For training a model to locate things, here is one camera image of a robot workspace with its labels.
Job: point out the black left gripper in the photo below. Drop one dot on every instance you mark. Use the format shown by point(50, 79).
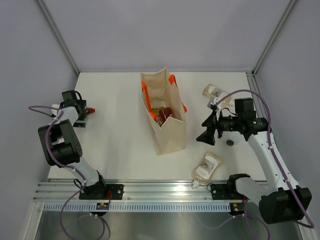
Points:
point(82, 104)

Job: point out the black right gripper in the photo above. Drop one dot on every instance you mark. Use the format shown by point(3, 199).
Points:
point(211, 122)

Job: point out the white Bonaits lotion tube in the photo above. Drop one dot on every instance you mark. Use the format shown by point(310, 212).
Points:
point(231, 138)

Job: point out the clear Malory soap bottle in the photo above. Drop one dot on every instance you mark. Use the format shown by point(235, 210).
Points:
point(213, 91)
point(204, 171)

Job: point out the red Fairy dish soap bottle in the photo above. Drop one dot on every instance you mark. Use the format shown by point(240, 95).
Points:
point(161, 114)

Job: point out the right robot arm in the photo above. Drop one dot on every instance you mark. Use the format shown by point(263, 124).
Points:
point(283, 200)

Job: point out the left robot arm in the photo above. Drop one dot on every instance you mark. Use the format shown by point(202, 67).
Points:
point(62, 147)

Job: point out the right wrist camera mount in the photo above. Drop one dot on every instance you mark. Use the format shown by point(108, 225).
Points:
point(215, 103)

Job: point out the canvas bag with orange handles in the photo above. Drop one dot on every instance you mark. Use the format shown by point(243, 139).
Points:
point(160, 89)

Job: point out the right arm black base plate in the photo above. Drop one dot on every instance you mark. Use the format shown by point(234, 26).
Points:
point(220, 191)

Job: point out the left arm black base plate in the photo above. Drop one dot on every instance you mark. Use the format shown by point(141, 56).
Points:
point(112, 191)

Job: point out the aluminium frame rail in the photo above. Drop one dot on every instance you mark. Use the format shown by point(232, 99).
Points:
point(133, 191)

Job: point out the white slotted cable duct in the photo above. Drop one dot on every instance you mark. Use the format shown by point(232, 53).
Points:
point(141, 207)

